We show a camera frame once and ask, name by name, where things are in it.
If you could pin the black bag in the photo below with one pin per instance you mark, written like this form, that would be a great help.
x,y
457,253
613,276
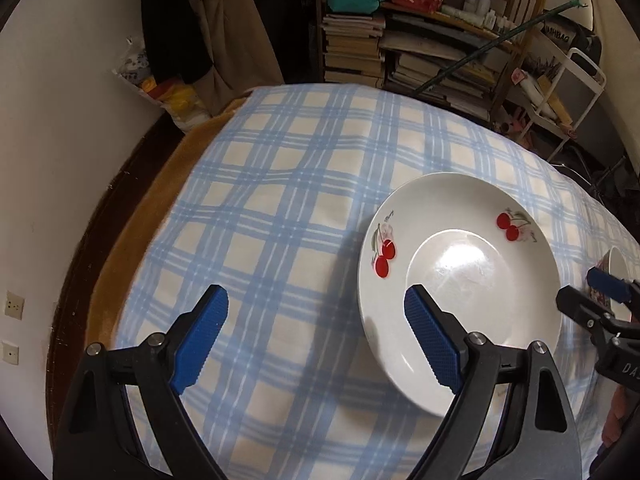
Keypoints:
x,y
570,35

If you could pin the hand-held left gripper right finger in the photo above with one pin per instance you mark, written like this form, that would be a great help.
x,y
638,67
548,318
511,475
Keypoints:
x,y
432,340

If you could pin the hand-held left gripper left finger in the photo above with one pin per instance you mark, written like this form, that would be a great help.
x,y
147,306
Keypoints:
x,y
197,345

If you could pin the black hanging clothes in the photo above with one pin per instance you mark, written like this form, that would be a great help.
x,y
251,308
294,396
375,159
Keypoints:
x,y
170,25

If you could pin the row of white bottles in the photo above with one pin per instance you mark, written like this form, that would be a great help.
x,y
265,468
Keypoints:
x,y
480,2

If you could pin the dark wooden bed frame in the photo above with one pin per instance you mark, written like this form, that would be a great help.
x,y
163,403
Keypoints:
x,y
95,195

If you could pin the blue plaid blanket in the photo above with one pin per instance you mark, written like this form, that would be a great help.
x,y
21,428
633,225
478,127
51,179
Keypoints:
x,y
280,240

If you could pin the person's right hand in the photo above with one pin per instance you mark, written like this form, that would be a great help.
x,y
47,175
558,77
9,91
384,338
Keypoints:
x,y
615,415

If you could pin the beige trousers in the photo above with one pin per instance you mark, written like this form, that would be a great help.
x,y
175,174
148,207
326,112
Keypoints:
x,y
232,35

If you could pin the deep cherry print plate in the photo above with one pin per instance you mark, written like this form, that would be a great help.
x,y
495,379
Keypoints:
x,y
460,270

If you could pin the pile of magazines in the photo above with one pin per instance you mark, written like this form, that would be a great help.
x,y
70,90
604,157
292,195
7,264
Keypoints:
x,y
440,72

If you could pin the wall socket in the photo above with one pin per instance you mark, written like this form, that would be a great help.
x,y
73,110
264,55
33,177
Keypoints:
x,y
14,305
9,352

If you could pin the white cart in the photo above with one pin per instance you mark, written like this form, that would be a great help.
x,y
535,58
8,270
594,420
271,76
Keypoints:
x,y
562,100

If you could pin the plastic bag of toys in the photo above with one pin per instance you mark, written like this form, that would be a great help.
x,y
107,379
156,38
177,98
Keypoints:
x,y
160,87

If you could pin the stack of books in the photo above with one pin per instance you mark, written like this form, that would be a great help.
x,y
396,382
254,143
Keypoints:
x,y
350,47

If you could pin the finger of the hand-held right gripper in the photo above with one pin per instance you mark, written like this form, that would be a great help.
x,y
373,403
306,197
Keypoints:
x,y
607,281
582,306

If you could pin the white bowl red emblem inside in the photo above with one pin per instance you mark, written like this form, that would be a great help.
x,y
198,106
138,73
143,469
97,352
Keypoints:
x,y
619,270

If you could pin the green pole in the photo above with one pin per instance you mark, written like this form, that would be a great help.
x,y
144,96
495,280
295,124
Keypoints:
x,y
500,35

